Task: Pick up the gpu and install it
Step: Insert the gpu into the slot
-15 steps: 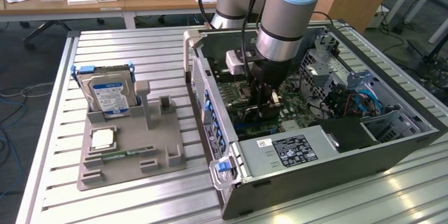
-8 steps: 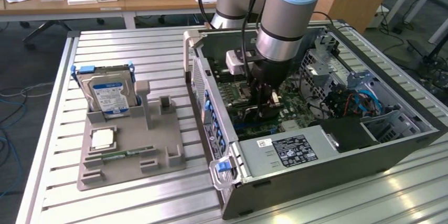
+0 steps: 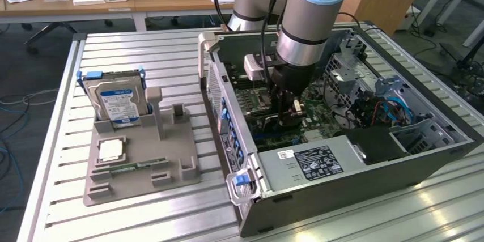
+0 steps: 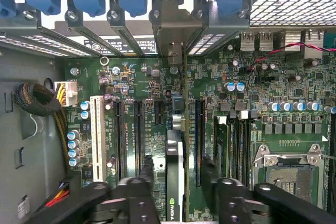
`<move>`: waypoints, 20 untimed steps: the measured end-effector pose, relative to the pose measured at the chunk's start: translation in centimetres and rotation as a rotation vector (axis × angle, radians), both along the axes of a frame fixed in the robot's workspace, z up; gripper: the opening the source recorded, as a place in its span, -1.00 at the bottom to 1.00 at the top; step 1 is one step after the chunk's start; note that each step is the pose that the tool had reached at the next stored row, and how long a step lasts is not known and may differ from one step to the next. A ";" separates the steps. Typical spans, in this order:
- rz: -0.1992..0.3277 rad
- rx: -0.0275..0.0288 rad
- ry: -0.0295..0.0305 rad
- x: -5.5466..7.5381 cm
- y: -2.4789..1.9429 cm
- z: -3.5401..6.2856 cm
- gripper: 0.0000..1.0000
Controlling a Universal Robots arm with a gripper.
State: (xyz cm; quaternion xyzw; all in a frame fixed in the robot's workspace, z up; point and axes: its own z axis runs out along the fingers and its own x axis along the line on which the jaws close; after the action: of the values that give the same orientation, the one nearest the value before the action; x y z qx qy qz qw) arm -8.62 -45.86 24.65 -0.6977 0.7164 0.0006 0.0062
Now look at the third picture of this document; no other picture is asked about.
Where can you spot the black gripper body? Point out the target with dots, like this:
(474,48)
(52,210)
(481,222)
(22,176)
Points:
(290,80)

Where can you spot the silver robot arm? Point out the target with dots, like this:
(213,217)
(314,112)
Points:
(305,12)

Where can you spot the CPU socket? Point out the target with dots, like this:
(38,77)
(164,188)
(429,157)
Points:
(262,97)

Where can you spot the green motherboard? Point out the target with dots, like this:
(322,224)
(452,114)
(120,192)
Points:
(325,111)

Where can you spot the black RAM slot bank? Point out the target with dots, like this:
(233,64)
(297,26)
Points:
(241,83)

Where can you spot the silver chipset heatsink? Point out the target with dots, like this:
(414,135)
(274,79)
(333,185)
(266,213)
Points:
(313,135)

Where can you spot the metal drive cage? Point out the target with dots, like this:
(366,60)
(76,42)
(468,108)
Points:
(348,77)

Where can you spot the grey power supply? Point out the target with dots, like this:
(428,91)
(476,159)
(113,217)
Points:
(302,165)

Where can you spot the clear latch with blue tab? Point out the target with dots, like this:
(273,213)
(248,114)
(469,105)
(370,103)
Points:
(240,181)

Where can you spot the open black PC case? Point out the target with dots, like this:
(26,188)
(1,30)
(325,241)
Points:
(340,196)

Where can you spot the metal disk bay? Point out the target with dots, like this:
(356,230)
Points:
(422,137)

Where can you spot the grey parts rack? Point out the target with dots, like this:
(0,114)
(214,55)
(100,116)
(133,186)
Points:
(142,151)

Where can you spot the hard disk with blue rails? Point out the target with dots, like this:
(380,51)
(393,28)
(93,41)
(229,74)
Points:
(113,103)

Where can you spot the green RAM stick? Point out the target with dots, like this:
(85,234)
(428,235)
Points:
(128,167)

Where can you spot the silver CPU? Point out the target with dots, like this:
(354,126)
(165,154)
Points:
(110,150)

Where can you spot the flat white box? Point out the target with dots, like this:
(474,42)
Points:
(88,0)

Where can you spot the black chair base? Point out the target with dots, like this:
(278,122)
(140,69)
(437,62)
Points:
(49,31)

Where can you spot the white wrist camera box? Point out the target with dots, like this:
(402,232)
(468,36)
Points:
(253,67)

